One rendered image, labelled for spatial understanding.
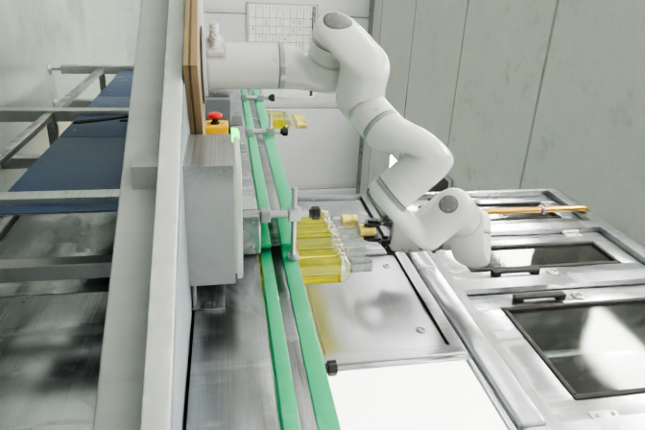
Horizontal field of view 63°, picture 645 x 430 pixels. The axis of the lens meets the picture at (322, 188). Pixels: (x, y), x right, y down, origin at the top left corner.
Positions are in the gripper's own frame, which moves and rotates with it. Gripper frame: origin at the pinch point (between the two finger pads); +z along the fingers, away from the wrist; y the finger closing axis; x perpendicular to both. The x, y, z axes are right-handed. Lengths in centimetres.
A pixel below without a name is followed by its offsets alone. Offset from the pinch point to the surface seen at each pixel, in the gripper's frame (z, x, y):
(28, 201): 74, 28, 14
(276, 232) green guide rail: 22.3, 17.5, 6.0
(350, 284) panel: 4.4, 7.4, -12.6
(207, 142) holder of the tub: 32, 38, 33
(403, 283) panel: -9.4, 4.8, -12.5
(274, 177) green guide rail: 25.7, 2.4, 13.8
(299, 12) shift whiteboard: 93, -572, 14
